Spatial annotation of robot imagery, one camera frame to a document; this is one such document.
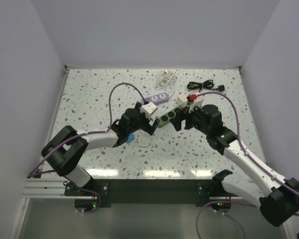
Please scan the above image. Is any green power strip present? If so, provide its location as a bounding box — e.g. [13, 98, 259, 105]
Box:
[157, 106, 187, 128]

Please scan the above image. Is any black power cable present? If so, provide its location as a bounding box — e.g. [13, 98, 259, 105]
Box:
[186, 79, 226, 93]

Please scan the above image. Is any white charger plug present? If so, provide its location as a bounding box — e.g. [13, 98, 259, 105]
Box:
[137, 135, 150, 147]

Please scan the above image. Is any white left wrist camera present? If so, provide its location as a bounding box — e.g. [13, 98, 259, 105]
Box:
[140, 102, 158, 119]

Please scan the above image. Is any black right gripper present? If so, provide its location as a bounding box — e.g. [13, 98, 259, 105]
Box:
[169, 102, 210, 135]

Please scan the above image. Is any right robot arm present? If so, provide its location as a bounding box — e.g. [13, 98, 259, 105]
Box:
[170, 105, 299, 227]

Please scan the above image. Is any purple power strip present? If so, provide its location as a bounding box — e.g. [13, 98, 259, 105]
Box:
[141, 93, 170, 105]

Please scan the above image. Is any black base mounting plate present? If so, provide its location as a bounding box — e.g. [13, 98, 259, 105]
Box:
[64, 179, 230, 210]

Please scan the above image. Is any white coiled cable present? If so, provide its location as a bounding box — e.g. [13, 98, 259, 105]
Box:
[153, 70, 176, 98]

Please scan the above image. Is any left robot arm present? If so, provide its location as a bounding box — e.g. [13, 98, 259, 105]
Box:
[41, 103, 158, 195]

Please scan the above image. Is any blue charger plug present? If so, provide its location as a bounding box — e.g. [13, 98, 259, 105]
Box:
[126, 134, 135, 143]

